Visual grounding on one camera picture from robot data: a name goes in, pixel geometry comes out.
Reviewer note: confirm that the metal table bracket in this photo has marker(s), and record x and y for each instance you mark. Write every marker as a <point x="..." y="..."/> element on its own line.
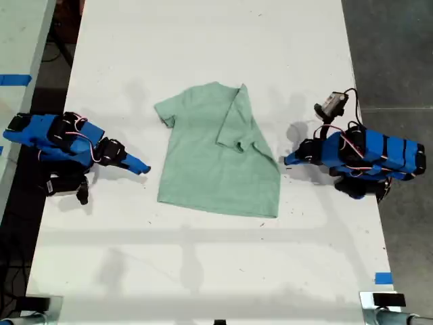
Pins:
<point x="54" y="311"/>
<point x="367" y="309"/>

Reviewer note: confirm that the small black box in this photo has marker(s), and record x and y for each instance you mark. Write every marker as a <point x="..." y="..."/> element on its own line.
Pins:
<point x="32" y="303"/>
<point x="389" y="300"/>

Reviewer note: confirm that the pale side table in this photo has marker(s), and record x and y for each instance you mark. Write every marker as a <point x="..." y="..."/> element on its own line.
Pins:
<point x="17" y="40"/>

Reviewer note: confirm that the grey camera box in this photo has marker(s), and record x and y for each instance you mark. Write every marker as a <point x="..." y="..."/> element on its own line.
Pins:
<point x="333" y="103"/>

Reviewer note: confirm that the long blue tape strip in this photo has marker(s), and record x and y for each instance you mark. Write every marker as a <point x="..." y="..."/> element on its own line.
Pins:
<point x="15" y="79"/>

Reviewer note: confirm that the square blue tape piece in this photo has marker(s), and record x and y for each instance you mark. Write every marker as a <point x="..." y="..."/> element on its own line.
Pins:
<point x="384" y="278"/>

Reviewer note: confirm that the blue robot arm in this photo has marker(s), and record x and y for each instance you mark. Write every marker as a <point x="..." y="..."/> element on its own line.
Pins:
<point x="64" y="139"/>
<point x="382" y="152"/>

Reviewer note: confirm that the pale green T-shirt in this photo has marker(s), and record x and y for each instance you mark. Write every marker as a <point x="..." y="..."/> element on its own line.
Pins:
<point x="209" y="159"/>

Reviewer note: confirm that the small black clip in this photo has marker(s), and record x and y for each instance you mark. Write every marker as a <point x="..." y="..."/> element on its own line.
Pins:
<point x="220" y="322"/>

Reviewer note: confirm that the black camera stalk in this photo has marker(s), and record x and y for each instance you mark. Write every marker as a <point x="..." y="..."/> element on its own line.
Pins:
<point x="325" y="127"/>

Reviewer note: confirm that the black labelled camera box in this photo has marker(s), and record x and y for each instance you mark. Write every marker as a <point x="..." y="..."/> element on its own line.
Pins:
<point x="62" y="186"/>

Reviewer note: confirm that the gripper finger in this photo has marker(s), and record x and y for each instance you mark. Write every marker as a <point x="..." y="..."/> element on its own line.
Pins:
<point x="297" y="155"/>
<point x="296" y="162"/>
<point x="137" y="161"/>
<point x="130" y="168"/>

